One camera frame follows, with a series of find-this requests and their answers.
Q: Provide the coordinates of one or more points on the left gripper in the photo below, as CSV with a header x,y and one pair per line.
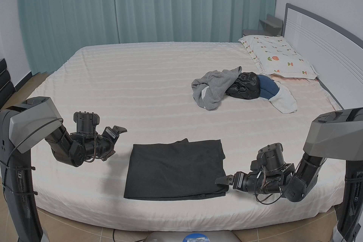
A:
x,y
103,143

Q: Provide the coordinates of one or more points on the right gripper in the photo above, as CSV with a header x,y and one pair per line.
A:
x,y
246,182

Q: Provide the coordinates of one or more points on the black T-shirt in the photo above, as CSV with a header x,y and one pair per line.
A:
x,y
170,170

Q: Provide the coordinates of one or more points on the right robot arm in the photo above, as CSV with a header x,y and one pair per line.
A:
x,y
331,136

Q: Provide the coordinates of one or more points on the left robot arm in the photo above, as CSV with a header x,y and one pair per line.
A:
x,y
31,124

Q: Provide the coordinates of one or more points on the bed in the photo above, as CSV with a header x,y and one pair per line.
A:
x,y
141,85

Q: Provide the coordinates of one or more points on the white garment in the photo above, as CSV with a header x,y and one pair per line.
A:
x,y
285,102

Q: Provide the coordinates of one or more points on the black shiny garment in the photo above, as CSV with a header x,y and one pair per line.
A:
x,y
245,86

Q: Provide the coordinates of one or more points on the dark blue garment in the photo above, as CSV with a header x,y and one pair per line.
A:
x,y
268,87

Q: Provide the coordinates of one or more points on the grey garment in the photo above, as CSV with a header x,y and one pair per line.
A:
x,y
215,85

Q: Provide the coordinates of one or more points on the black chest of drawers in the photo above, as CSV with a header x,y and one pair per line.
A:
x,y
5,82

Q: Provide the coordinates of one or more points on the white printed pillow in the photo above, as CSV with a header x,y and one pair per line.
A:
x,y
278,58

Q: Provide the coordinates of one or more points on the grey bedside table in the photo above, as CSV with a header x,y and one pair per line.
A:
x,y
268,24

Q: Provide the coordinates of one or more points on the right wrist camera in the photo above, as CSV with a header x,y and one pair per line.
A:
x,y
254,165

